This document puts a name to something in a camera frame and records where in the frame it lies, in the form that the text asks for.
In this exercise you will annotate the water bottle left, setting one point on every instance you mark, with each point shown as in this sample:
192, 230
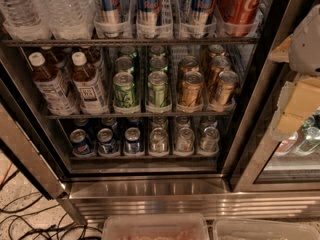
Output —
23, 20

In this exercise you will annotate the water bottle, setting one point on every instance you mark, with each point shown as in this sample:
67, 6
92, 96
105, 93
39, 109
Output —
23, 20
70, 19

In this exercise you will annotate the gold can front right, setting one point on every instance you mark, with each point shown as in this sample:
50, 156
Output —
225, 86

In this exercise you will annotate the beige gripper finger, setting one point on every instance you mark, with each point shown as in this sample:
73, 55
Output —
297, 101
281, 53

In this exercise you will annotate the clear plastic bin left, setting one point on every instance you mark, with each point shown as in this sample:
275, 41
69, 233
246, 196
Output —
156, 227

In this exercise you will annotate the red bull can right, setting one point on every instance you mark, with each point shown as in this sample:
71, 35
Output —
200, 17

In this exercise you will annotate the wire shelf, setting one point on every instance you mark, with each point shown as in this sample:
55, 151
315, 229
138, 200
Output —
134, 42
141, 114

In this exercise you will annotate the red coca cola can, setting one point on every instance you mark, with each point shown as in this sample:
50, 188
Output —
238, 16

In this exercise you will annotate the tea bottle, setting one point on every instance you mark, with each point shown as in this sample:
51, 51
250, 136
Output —
89, 84
52, 84

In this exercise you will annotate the tea bottle right front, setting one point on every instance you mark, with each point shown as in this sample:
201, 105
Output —
89, 84

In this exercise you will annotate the gold can middle left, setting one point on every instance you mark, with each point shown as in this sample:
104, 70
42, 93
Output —
187, 64

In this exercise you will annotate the green can middle right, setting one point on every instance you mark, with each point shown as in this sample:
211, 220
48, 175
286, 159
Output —
158, 63

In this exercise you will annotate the green can front right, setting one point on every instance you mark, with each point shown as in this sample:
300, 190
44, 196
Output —
158, 89

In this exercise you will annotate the clear plastic bin right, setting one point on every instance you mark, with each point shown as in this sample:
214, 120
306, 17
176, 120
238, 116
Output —
247, 229

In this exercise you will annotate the gold can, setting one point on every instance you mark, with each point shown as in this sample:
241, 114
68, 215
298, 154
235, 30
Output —
214, 50
187, 64
216, 65
191, 87
225, 86

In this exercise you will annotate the top wire shelf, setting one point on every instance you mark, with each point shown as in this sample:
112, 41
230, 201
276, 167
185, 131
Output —
134, 42

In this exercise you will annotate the red bull can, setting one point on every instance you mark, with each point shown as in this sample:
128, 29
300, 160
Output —
200, 17
149, 17
111, 17

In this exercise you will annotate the blue pepsi can middle front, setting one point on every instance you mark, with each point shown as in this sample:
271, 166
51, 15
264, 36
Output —
107, 144

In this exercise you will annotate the green can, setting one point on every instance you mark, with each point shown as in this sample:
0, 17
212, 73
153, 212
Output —
124, 64
158, 89
124, 90
158, 63

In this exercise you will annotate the silver can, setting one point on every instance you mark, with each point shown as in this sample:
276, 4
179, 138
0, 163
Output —
185, 140
209, 139
158, 140

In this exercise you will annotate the gold can back right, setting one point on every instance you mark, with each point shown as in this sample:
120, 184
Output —
214, 50

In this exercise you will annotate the clear plastic bin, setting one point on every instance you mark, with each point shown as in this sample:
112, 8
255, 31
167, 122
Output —
156, 227
247, 229

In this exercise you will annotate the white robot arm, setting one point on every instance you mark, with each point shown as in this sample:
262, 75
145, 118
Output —
304, 51

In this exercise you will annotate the green can front left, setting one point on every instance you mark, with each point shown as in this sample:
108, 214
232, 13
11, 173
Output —
124, 90

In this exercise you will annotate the gold can middle right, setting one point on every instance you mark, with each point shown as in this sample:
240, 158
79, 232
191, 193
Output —
216, 65

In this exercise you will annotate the middle wire shelf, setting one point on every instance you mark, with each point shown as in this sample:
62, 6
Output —
141, 114

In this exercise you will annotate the red bull can left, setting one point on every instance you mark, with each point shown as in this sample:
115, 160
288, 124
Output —
111, 17

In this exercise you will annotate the water bottle right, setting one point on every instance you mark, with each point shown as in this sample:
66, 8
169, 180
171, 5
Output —
70, 19

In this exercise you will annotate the tea bottle left front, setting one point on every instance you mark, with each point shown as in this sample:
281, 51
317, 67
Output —
52, 84

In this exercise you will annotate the green can middle left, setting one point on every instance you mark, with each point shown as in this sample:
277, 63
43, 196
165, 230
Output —
124, 64

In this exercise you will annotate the blue pepsi can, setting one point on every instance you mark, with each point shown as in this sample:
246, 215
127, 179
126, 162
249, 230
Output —
107, 144
82, 145
133, 140

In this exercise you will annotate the blue pepsi can left front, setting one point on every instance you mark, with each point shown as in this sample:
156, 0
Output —
82, 145

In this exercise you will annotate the steel fridge door left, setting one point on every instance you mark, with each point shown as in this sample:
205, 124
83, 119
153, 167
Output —
19, 148

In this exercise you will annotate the glass fridge door right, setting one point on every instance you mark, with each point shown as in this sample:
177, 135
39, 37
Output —
266, 162

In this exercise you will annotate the red bull can middle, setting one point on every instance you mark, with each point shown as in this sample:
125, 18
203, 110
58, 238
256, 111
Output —
149, 17

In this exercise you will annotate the gold can front left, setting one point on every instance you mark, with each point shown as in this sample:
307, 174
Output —
191, 87

